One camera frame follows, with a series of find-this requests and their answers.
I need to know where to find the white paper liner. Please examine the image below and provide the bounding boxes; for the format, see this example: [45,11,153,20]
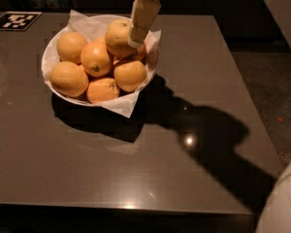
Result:
[42,9,162,118]

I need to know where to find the black white fiducial marker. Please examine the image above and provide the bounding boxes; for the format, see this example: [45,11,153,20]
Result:
[0,11,42,31]

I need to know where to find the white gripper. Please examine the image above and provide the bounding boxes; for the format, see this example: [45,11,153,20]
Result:
[128,0,161,49]

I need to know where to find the back right hidden orange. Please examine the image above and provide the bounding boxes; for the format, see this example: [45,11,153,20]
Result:
[131,44,146,61]

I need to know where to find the white bowl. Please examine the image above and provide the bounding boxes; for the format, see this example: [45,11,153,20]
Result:
[41,14,162,108]

